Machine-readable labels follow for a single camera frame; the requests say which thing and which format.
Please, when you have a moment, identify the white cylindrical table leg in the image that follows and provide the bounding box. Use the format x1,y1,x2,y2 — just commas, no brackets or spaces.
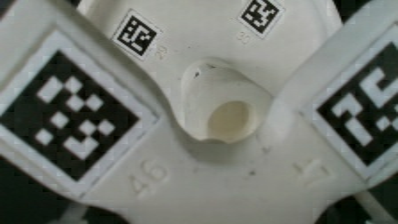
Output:
182,58,272,143

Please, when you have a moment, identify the white cross-shaped table base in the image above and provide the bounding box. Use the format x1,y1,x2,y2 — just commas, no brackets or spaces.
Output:
0,0,398,224

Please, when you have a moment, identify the white round table top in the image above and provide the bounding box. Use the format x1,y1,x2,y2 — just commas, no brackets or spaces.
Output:
73,0,349,111

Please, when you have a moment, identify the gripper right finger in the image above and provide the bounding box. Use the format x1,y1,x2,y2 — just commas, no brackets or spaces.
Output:
325,193,398,224

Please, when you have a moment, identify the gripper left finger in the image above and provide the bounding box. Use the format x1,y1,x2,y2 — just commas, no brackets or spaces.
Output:
55,201,130,224

